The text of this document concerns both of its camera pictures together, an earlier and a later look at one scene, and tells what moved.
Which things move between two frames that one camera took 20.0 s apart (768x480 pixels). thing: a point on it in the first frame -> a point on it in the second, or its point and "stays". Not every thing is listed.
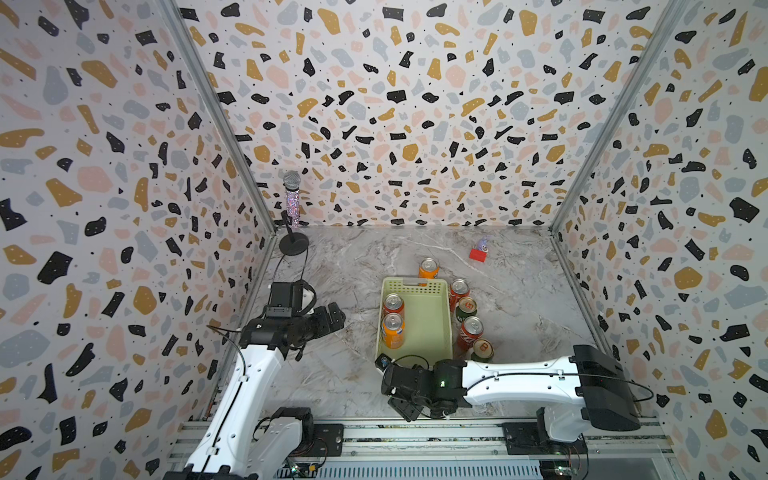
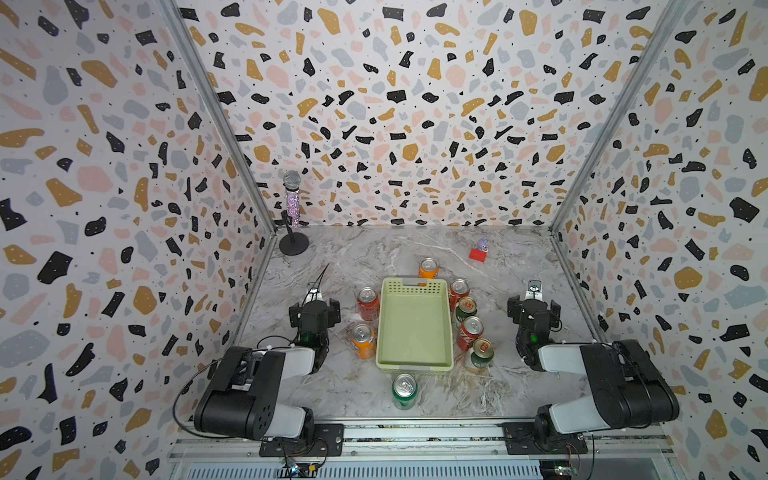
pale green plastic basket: x=428 y=333 stays
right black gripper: x=400 y=410 -> x=516 y=308
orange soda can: x=428 y=269 stays
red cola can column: x=393 y=303 -> x=369 y=304
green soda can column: x=467 y=307 stays
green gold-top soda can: x=483 y=351 stays
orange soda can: x=393 y=330 -> x=364 y=341
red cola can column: x=471 y=329 stays
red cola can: x=459 y=288 stays
